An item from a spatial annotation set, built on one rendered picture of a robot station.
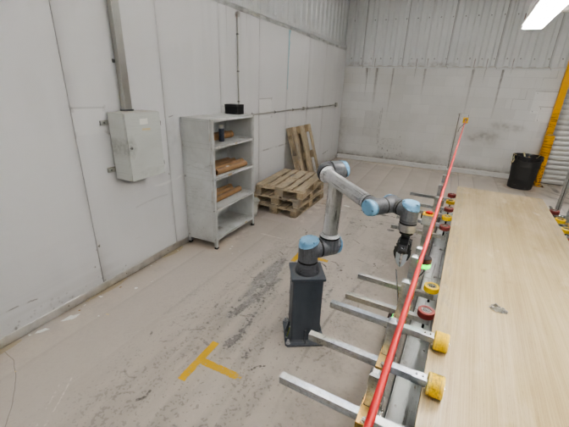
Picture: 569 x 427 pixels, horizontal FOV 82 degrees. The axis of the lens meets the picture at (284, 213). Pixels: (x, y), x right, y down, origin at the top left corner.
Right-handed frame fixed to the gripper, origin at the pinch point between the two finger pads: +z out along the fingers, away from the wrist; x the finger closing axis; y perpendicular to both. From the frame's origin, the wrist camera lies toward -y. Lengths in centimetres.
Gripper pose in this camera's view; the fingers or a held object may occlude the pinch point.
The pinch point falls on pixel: (400, 265)
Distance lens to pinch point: 196.3
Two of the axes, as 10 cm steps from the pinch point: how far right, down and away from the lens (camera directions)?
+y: 4.8, -3.1, 8.2
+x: -8.8, -2.0, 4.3
